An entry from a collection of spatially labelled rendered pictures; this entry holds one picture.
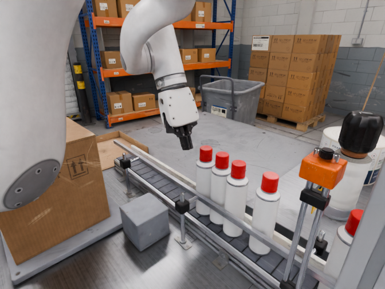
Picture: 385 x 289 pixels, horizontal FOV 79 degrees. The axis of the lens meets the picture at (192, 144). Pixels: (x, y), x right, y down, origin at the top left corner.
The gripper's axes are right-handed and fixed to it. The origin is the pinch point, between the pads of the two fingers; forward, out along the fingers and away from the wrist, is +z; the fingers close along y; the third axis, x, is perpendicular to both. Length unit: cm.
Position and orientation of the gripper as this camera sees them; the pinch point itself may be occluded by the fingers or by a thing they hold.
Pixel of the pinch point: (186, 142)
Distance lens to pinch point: 66.1
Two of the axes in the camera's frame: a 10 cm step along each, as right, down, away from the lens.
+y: 7.3, -2.8, 6.2
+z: 2.4, 9.6, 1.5
